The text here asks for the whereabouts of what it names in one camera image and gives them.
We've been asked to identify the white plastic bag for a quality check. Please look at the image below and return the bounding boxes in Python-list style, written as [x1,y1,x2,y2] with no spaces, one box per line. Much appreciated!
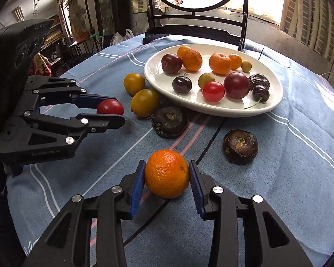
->
[110,28,135,46]

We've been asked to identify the dark red plum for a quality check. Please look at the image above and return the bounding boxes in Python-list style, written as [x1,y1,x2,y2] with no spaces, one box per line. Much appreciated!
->
[223,72,250,99]
[161,53,183,74]

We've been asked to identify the water chestnut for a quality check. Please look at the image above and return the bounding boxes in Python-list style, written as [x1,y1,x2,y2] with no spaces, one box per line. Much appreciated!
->
[222,129,259,165]
[151,106,188,139]
[248,73,270,90]

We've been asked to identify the floral cloth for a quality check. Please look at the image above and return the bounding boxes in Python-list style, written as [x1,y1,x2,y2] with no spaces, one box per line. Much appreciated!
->
[29,53,53,77]

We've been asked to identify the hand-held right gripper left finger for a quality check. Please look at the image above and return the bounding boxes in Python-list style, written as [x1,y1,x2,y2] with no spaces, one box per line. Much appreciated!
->
[22,160,147,267]

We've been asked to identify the red tomato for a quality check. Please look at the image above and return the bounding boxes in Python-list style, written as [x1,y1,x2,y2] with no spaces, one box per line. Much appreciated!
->
[202,81,225,102]
[96,99,124,116]

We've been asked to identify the window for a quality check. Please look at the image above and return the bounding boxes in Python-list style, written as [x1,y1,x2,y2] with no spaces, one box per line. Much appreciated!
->
[248,0,286,24]

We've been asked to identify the white cable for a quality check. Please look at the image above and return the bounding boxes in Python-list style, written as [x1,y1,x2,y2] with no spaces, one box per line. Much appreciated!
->
[320,61,334,77]

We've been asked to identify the standing fan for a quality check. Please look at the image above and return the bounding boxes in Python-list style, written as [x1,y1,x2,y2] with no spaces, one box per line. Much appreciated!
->
[68,4,87,38]

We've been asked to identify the white plate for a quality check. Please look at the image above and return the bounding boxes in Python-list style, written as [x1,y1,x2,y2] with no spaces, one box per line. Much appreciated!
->
[144,44,284,118]

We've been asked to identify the dark framed picture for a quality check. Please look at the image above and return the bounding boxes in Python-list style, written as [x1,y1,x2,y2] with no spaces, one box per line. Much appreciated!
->
[93,0,120,35]

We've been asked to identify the small orange tomato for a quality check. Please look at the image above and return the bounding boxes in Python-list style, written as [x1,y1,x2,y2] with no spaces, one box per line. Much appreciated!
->
[229,53,242,70]

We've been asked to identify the dark cherry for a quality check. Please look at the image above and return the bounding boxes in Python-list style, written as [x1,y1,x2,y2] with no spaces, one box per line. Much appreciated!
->
[172,76,193,94]
[244,85,270,110]

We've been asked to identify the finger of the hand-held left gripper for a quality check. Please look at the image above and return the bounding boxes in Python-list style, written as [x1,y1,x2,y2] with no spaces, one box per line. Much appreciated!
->
[22,76,119,114]
[14,111,126,147]

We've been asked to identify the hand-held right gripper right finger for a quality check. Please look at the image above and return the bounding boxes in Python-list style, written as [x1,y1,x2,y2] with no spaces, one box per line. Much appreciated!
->
[188,160,314,267]

